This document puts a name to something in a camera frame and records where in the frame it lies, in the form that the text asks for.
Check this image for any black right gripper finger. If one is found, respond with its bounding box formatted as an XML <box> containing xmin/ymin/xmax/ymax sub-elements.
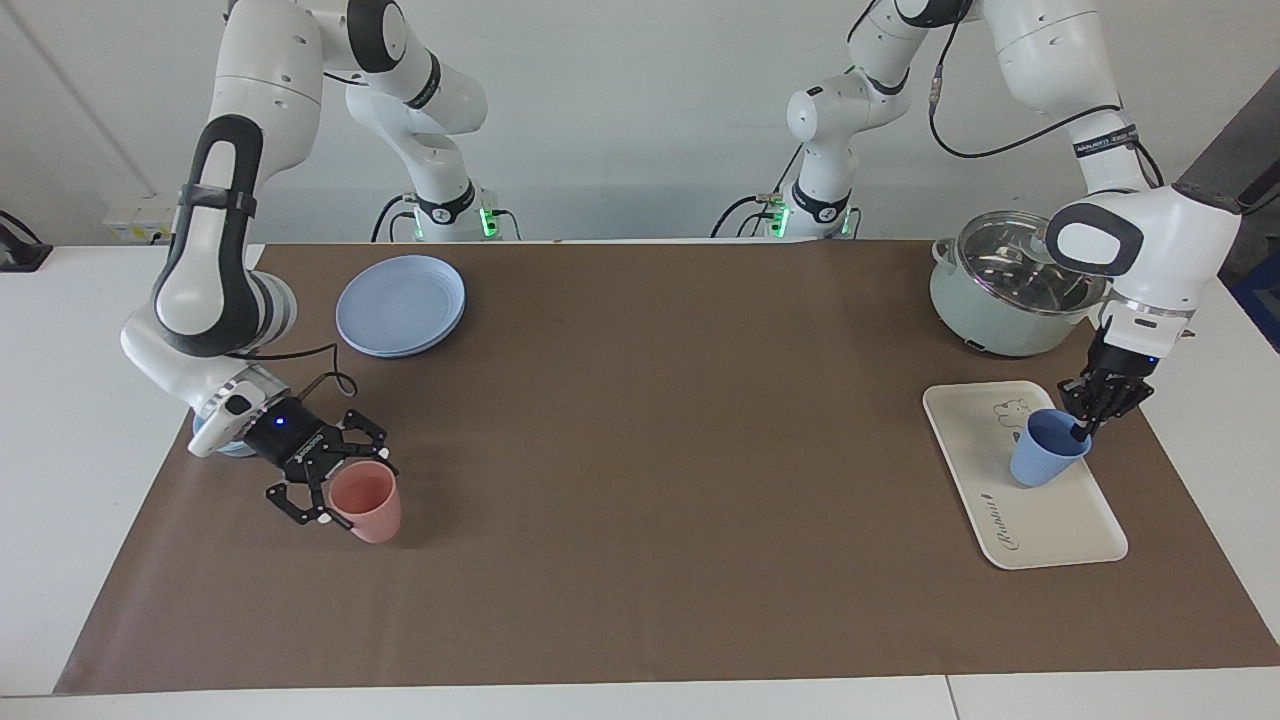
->
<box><xmin>266</xmin><ymin>480</ymin><xmax>333</xmax><ymax>525</ymax></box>
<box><xmin>335</xmin><ymin>410</ymin><xmax>399</xmax><ymax>471</ymax></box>

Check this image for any pink cup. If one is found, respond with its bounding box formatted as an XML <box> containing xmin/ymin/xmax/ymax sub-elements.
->
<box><xmin>328</xmin><ymin>460</ymin><xmax>403</xmax><ymax>545</ymax></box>

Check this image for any blue ribbed cup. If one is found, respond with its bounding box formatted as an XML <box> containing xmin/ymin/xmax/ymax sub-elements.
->
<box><xmin>1009</xmin><ymin>408</ymin><xmax>1093</xmax><ymax>489</ymax></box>

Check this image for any cream rectangular rabbit tray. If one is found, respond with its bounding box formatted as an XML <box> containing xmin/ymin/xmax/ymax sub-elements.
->
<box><xmin>922</xmin><ymin>380</ymin><xmax>1129</xmax><ymax>571</ymax></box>

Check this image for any light blue bowl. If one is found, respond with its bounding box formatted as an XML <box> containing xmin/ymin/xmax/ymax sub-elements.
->
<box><xmin>190</xmin><ymin>410</ymin><xmax>263</xmax><ymax>459</ymax></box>

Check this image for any pale green electric pot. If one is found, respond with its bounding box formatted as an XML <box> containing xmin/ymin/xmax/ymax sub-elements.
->
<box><xmin>930</xmin><ymin>212</ymin><xmax>1116</xmax><ymax>358</ymax></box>

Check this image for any periwinkle blue plate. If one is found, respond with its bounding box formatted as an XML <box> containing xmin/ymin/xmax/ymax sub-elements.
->
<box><xmin>335</xmin><ymin>254</ymin><xmax>467</xmax><ymax>359</ymax></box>

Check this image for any glass pot lid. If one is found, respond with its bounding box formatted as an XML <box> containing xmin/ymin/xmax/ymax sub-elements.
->
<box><xmin>955</xmin><ymin>210</ymin><xmax>1111</xmax><ymax>317</ymax></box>

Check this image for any blue crate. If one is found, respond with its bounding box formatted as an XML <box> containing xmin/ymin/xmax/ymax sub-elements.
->
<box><xmin>1232</xmin><ymin>250</ymin><xmax>1280</xmax><ymax>353</ymax></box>

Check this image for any brown paper table mat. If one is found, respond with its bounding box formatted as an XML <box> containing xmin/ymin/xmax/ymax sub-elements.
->
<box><xmin>55</xmin><ymin>240</ymin><xmax>1280</xmax><ymax>696</ymax></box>

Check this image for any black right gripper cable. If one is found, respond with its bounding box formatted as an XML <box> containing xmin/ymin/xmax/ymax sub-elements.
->
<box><xmin>225</xmin><ymin>343</ymin><xmax>359</xmax><ymax>401</ymax></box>

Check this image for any black right base cable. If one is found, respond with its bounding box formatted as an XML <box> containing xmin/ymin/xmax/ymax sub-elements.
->
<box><xmin>371</xmin><ymin>194</ymin><xmax>417</xmax><ymax>243</ymax></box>

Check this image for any black base cable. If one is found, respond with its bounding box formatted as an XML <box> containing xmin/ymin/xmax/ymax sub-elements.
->
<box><xmin>711</xmin><ymin>145</ymin><xmax>806</xmax><ymax>239</ymax></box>
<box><xmin>371</xmin><ymin>194</ymin><xmax>417</xmax><ymax>243</ymax></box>

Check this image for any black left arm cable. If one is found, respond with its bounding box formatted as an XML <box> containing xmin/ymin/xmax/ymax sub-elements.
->
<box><xmin>928</xmin><ymin>0</ymin><xmax>1167</xmax><ymax>193</ymax></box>

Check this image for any white wall socket box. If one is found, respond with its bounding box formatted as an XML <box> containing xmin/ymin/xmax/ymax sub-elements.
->
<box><xmin>103</xmin><ymin>198</ymin><xmax>186</xmax><ymax>244</ymax></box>

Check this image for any black desk mount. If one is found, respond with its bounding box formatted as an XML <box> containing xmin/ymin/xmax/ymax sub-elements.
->
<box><xmin>0</xmin><ymin>210</ymin><xmax>54</xmax><ymax>273</ymax></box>

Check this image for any black left base cable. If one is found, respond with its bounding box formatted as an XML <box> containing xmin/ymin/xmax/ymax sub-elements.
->
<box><xmin>711</xmin><ymin>145</ymin><xmax>806</xmax><ymax>239</ymax></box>

